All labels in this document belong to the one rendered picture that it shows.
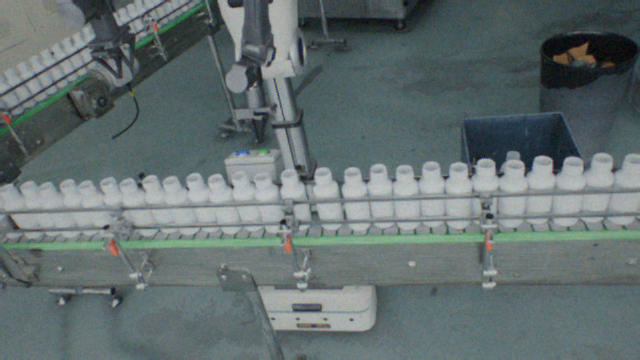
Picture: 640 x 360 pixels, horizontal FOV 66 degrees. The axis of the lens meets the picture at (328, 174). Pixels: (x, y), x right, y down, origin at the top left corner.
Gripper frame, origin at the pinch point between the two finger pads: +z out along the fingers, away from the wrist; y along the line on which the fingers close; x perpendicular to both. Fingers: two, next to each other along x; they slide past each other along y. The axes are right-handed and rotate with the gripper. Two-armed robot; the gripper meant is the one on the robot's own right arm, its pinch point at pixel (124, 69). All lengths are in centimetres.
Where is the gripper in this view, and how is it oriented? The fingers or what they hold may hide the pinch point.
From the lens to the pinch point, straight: 133.8
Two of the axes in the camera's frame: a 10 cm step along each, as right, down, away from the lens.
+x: 9.8, -0.4, -1.9
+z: 1.5, 7.8, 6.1
